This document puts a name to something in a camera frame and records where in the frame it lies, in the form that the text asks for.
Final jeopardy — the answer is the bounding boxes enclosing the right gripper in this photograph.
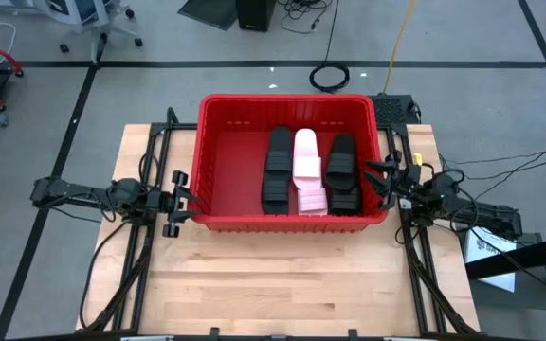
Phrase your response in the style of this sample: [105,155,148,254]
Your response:
[364,150,441,213]

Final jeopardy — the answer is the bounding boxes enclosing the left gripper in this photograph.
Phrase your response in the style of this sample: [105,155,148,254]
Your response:
[147,170,205,239]

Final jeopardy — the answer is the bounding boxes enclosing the red plastic bin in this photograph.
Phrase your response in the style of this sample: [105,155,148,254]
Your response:
[190,92,391,234]

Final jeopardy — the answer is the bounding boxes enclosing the black perforated box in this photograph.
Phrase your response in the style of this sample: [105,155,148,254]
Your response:
[369,94,421,125]

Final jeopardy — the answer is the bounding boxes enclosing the white paper sign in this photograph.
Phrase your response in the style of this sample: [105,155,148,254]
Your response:
[464,225,519,294]

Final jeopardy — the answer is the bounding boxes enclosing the black stand beam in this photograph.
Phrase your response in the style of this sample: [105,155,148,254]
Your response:
[464,231,546,280]

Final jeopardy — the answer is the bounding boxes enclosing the dark floor mat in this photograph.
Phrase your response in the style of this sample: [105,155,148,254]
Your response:
[176,0,239,32]

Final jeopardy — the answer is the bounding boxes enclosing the black computer tower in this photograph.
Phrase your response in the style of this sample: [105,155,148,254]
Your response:
[234,0,278,33]

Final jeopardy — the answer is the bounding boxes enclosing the office chair base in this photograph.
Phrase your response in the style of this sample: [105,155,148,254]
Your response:
[33,0,145,63]

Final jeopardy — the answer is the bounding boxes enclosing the white grey equipment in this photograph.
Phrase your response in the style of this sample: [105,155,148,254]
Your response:
[0,0,37,13]

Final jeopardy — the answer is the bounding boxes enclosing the black aluminium table frame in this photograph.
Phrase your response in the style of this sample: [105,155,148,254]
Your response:
[77,106,198,332]
[376,121,481,335]

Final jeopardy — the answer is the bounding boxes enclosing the coiled black cable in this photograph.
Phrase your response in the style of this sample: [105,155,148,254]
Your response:
[308,0,352,94]

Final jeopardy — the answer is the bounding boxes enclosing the yellow cable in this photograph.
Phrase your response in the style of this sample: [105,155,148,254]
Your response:
[381,0,418,95]

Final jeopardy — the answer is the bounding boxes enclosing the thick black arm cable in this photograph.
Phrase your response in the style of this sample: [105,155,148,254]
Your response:
[78,218,130,332]

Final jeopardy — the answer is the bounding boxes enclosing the grey base plate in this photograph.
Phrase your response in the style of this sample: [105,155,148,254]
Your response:
[455,226,546,314]

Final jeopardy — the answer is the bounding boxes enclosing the tangled black cables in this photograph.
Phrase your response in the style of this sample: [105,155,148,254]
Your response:
[276,0,335,35]

